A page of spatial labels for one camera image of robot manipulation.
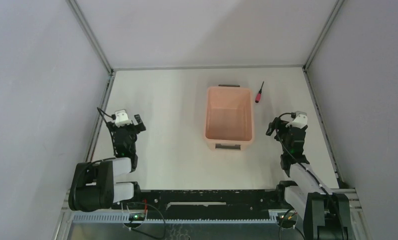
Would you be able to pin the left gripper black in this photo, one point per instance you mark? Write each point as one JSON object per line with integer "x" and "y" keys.
{"x": 126, "y": 127}

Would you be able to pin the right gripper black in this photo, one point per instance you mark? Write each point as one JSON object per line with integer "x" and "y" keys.
{"x": 281, "y": 125}

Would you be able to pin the red black screwdriver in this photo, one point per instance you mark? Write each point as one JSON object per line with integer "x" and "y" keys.
{"x": 259, "y": 94}

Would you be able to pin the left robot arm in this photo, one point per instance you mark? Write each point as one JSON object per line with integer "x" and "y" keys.
{"x": 93, "y": 186}

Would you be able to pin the pink plastic bin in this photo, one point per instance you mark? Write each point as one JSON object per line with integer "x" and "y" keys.
{"x": 229, "y": 122}

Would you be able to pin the left circuit board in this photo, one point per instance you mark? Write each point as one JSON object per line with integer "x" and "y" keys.
{"x": 136, "y": 217}

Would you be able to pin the circuit board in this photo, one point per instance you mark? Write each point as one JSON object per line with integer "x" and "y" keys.
{"x": 136, "y": 217}
{"x": 287, "y": 217}

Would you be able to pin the right circuit board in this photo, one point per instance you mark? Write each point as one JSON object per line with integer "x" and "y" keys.
{"x": 287, "y": 217}

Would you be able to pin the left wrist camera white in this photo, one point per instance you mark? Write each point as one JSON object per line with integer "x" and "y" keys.
{"x": 121, "y": 118}

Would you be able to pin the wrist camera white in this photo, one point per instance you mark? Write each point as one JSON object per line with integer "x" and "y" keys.
{"x": 300, "y": 120}
{"x": 121, "y": 118}

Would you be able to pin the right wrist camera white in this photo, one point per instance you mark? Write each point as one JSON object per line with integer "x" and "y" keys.
{"x": 300, "y": 120}

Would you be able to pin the left wrist cable black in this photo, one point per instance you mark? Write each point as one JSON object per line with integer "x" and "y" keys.
{"x": 103, "y": 116}

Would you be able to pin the aluminium frame back rail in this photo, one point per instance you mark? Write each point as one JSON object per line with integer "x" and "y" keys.
{"x": 199, "y": 67}

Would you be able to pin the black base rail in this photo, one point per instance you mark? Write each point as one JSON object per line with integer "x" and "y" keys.
{"x": 250, "y": 205}

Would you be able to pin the aluminium frame right rail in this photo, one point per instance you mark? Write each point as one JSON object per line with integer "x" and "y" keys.
{"x": 339, "y": 178}

